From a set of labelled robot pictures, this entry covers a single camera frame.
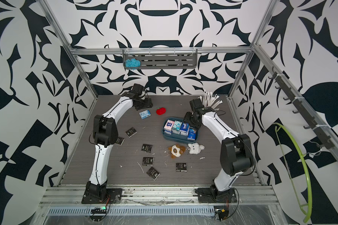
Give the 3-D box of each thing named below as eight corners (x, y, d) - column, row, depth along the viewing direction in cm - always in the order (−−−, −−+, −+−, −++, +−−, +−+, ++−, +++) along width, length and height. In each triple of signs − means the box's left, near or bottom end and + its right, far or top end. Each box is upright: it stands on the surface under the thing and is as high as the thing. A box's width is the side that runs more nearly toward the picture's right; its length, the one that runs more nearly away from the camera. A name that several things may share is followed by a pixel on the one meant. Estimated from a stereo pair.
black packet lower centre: (142, 165, 86) (141, 164, 85) (143, 158, 89) (142, 157, 87) (153, 165, 86) (153, 164, 84) (153, 158, 89) (153, 157, 87)
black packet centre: (141, 151, 92) (141, 149, 90) (143, 145, 95) (143, 143, 92) (151, 152, 91) (150, 150, 89) (152, 146, 94) (152, 145, 92)
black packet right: (175, 171, 84) (176, 170, 82) (175, 164, 87) (175, 162, 85) (187, 171, 84) (187, 170, 82) (186, 164, 87) (187, 162, 85)
